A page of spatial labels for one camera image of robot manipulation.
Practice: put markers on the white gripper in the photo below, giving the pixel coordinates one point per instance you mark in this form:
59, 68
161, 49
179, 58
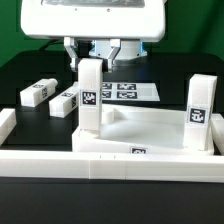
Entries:
94, 19

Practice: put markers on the white desk top tray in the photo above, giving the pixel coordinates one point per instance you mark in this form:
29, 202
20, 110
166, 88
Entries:
134, 130

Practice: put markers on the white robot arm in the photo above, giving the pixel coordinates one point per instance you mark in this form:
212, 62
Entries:
130, 49

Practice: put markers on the tag marker base plate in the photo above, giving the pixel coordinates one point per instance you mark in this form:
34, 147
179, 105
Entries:
112, 91

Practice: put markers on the white U-shaped fence frame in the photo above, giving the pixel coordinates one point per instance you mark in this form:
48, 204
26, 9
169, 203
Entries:
47, 153

